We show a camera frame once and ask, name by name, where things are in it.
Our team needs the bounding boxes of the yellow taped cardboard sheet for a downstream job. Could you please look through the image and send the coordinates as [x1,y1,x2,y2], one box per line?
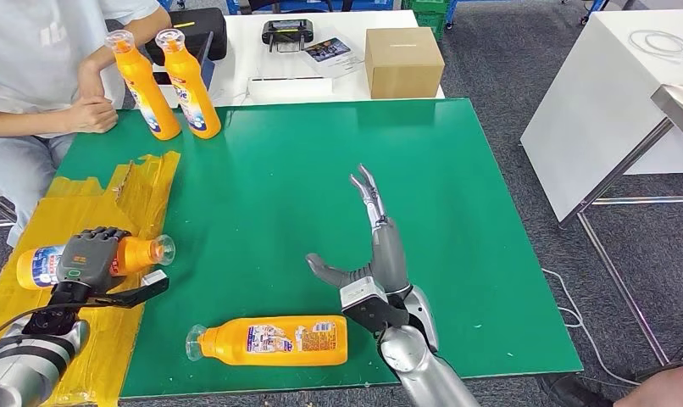
[0,150,180,407]

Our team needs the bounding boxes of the brown cardboard box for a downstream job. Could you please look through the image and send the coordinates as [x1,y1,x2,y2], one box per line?
[364,26,447,101]

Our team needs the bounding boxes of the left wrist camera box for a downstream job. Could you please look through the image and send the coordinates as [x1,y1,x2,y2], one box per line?
[92,269,170,310]

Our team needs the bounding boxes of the black office chair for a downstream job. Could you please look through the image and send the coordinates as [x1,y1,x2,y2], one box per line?
[246,0,336,14]

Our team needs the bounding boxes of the black carry case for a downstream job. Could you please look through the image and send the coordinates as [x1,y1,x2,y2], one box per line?
[106,7,229,67]

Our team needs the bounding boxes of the white desk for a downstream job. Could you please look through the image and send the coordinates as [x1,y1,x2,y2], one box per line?
[133,9,447,110]

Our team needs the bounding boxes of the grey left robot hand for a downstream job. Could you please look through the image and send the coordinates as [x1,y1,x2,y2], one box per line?
[55,226,132,296]

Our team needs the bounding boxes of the coiled clear cable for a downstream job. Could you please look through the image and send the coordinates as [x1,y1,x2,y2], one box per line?
[629,29,683,64]

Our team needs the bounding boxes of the blue trolley leg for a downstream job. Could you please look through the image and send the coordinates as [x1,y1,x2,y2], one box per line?
[580,0,608,25]

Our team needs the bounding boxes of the stainless steel table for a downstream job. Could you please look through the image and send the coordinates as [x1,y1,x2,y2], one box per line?
[560,82,683,367]

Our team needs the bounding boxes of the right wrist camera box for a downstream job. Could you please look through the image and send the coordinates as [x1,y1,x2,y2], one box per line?
[339,276,410,333]

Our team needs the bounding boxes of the dark blue tablet folio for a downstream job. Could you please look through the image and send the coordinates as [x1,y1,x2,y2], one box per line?
[197,31,216,91]

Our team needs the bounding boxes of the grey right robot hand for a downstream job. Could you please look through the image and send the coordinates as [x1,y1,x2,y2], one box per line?
[304,164,411,296]

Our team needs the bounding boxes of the orange detergent bottle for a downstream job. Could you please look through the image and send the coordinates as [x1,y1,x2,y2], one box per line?
[154,28,223,141]
[103,29,182,142]
[15,234,177,292]
[185,315,349,367]

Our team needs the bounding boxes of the white flat box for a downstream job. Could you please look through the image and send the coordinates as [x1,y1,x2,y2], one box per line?
[246,76,334,107]

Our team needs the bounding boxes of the white square table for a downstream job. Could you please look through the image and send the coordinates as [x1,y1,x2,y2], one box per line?
[520,8,683,223]

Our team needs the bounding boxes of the black remote controller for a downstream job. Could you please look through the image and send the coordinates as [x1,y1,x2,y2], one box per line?
[261,19,314,54]

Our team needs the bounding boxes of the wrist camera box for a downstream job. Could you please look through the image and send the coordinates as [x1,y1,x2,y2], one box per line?
[339,276,410,333]
[92,269,170,310]

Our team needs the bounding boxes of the green plastic crate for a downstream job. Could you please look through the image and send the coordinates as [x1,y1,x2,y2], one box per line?
[402,0,453,42]

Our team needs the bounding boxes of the white floor cable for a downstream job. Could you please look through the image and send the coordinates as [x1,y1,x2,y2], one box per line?
[541,268,643,387]

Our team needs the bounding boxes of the printed booklet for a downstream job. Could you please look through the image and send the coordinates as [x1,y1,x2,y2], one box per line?
[303,36,366,80]

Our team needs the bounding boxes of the person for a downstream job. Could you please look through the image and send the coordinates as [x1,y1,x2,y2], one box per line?
[0,0,173,248]
[541,360,683,407]

